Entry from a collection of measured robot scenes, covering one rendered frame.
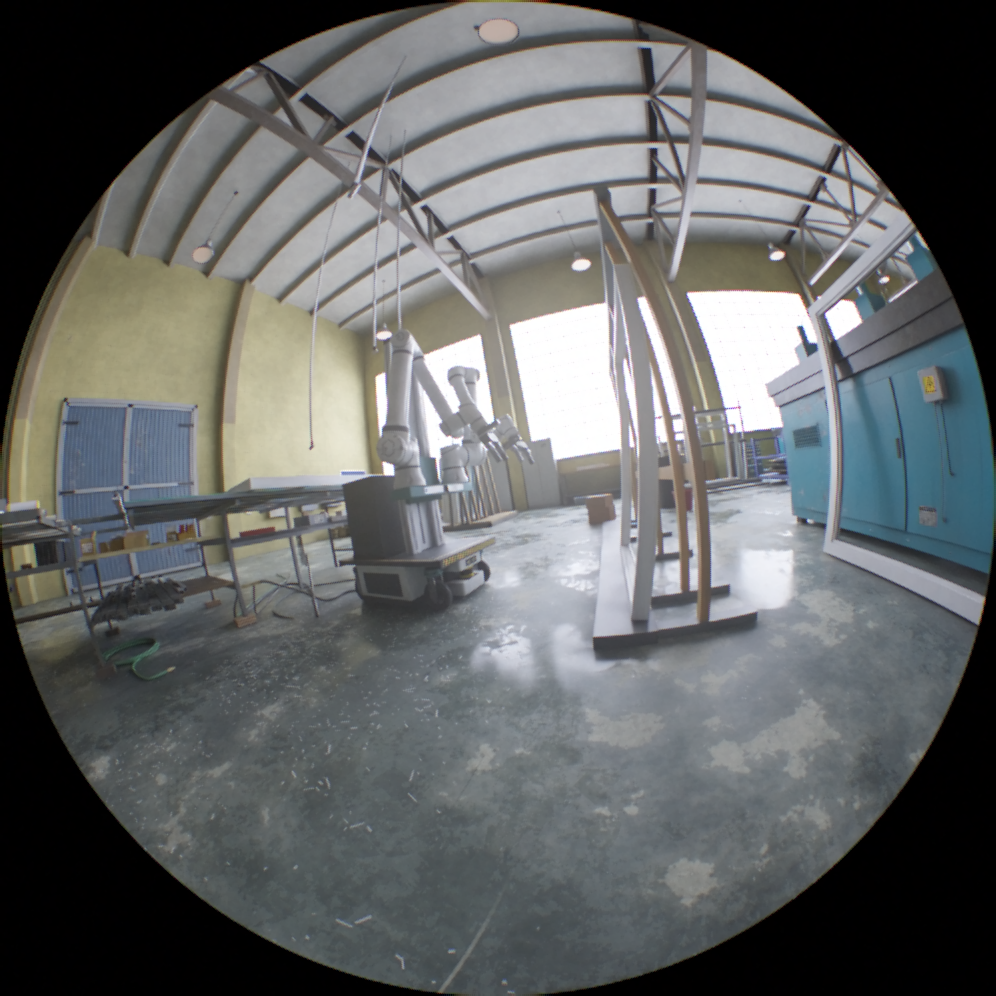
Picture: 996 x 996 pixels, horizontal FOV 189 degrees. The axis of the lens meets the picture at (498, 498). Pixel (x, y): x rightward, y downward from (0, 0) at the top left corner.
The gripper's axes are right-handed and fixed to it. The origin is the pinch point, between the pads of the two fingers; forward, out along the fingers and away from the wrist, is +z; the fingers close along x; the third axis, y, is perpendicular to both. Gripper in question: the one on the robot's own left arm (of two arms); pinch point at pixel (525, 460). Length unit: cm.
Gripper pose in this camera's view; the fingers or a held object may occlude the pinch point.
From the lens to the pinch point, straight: 181.6
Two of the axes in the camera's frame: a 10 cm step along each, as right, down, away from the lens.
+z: 4.1, 8.6, -3.0
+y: 7.1, -5.1, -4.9
